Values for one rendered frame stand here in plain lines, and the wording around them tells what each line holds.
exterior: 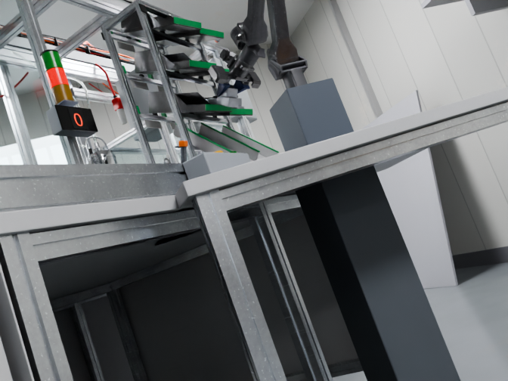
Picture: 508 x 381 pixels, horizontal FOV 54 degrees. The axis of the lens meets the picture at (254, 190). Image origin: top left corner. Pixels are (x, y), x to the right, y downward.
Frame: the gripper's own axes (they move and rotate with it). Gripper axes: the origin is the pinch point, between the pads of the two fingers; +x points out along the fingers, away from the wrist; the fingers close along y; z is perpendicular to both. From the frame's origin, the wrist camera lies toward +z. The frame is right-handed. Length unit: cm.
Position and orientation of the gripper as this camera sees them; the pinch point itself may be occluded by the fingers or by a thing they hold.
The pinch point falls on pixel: (227, 88)
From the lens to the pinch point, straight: 166.6
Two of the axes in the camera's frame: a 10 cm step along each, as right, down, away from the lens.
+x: -5.1, 6.3, 5.9
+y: -7.3, 0.4, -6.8
